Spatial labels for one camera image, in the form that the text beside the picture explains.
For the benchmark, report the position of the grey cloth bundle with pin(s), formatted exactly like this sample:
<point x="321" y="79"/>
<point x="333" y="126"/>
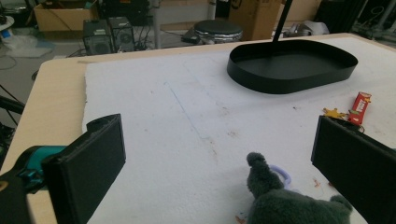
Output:
<point x="311" y="28"/>

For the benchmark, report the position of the clear plastic sheet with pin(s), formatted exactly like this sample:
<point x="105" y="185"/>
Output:
<point x="28" y="45"/>

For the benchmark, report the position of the grey plush toy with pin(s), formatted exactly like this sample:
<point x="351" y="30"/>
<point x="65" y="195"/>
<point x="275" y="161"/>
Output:
<point x="280" y="205"/>

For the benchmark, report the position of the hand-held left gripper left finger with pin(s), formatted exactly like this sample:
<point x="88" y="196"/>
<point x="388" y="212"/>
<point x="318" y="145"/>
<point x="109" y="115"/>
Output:
<point x="90" y="168"/>

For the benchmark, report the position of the round black stool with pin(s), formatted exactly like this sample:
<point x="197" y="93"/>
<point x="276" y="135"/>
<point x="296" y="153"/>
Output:
<point x="218" y="29"/>

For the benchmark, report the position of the black stand pole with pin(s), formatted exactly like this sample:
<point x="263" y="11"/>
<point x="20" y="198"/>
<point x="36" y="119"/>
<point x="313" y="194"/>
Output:
<point x="281" y="21"/>

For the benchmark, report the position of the open cardboard box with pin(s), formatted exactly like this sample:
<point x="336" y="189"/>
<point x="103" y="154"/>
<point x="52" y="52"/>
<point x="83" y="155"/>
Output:
<point x="62" y="20"/>

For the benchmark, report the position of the white foam sheet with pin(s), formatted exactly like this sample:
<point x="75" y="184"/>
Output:
<point x="186" y="93"/>

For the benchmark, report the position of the black power adapter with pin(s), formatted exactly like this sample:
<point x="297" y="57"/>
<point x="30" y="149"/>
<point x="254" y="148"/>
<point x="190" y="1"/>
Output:
<point x="191" y="37"/>

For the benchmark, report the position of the black oval tray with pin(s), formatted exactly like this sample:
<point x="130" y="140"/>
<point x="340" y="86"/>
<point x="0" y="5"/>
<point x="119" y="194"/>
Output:
<point x="280" y="84"/>

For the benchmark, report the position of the tall cardboard box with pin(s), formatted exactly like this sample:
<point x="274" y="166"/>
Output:
<point x="255" y="18"/>

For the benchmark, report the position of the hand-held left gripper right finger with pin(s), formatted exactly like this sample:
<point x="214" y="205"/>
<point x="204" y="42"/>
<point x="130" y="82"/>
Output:
<point x="358" y="165"/>

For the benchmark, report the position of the black tripod leg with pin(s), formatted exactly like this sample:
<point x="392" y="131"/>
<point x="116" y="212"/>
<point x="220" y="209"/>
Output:
<point x="11" y="105"/>

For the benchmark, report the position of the black speaker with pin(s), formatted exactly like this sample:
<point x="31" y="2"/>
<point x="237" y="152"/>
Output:
<point x="123" y="34"/>
<point x="96" y="39"/>

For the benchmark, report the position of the white table leg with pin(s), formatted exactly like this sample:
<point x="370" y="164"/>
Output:
<point x="155" y="25"/>

